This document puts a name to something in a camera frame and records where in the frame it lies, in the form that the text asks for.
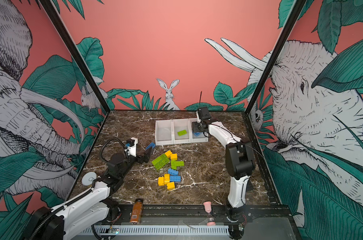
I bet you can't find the yellow lego brick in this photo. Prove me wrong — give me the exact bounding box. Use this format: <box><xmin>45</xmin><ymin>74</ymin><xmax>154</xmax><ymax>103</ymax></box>
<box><xmin>164</xmin><ymin>174</ymin><xmax>171</xmax><ymax>185</ymax></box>
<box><xmin>170</xmin><ymin>154</ymin><xmax>178</xmax><ymax>161</ymax></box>
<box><xmin>158</xmin><ymin>177</ymin><xmax>165</xmax><ymax>186</ymax></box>
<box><xmin>165</xmin><ymin>151</ymin><xmax>173</xmax><ymax>159</ymax></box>

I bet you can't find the small green lego brick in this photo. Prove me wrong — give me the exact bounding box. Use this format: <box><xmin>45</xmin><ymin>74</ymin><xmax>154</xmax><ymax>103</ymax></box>
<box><xmin>177</xmin><ymin>130</ymin><xmax>187</xmax><ymax>137</ymax></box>

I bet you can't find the white three-compartment bin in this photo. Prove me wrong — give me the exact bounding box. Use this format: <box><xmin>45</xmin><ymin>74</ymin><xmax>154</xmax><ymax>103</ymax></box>
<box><xmin>155</xmin><ymin>118</ymin><xmax>208</xmax><ymax>146</ymax></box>

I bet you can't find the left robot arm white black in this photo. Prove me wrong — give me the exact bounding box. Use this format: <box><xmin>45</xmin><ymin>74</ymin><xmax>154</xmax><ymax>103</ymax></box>
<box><xmin>21</xmin><ymin>148</ymin><xmax>154</xmax><ymax>240</ymax></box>

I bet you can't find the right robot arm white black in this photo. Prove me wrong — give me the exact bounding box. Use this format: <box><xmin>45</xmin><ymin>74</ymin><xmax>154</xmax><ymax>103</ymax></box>
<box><xmin>192</xmin><ymin>107</ymin><xmax>255</xmax><ymax>221</ymax></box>

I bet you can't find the large green lego brick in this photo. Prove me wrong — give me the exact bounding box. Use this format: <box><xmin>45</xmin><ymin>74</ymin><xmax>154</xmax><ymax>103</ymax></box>
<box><xmin>152</xmin><ymin>154</ymin><xmax>170</xmax><ymax>171</ymax></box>

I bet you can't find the blue lego brick bottom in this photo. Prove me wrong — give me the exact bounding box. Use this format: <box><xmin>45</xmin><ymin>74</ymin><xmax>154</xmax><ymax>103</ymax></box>
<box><xmin>170</xmin><ymin>175</ymin><xmax>182</xmax><ymax>183</ymax></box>

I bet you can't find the yellow lego brick lowest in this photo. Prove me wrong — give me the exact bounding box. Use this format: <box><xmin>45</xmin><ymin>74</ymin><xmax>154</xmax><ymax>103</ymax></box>
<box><xmin>167</xmin><ymin>182</ymin><xmax>176</xmax><ymax>191</ymax></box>

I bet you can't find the brown spice bottle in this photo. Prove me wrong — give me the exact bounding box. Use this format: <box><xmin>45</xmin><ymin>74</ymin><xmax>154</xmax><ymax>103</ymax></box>
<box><xmin>130</xmin><ymin>198</ymin><xmax>144</xmax><ymax>225</ymax></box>

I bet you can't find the tin can silver lid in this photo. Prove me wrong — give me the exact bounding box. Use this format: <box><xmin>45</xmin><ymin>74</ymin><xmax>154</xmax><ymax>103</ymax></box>
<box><xmin>81</xmin><ymin>172</ymin><xmax>98</xmax><ymax>186</ymax></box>

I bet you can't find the black flat pad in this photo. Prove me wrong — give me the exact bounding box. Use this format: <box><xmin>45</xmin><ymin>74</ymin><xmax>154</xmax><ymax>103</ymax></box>
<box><xmin>246</xmin><ymin>178</ymin><xmax>254</xmax><ymax>193</ymax></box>

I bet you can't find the pink hourglass timer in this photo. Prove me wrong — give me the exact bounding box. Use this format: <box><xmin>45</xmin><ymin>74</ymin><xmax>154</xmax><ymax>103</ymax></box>
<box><xmin>203</xmin><ymin>201</ymin><xmax>216</xmax><ymax>227</ymax></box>

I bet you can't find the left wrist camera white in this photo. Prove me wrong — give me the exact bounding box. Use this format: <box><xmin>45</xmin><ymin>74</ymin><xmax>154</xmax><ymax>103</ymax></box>
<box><xmin>125</xmin><ymin>137</ymin><xmax>138</xmax><ymax>158</ymax></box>

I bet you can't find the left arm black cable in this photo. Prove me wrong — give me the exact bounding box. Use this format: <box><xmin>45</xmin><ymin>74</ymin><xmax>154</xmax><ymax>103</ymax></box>
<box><xmin>100</xmin><ymin>137</ymin><xmax>127</xmax><ymax>164</ymax></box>

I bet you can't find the white perforated rail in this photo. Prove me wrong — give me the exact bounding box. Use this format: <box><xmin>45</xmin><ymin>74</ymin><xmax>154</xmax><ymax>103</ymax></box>
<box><xmin>95</xmin><ymin>225</ymin><xmax>229</xmax><ymax>236</ymax></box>

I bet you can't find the black base frame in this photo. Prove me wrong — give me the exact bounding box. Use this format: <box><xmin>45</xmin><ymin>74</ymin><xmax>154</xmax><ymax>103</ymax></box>
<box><xmin>103</xmin><ymin>203</ymin><xmax>293</xmax><ymax>224</ymax></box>

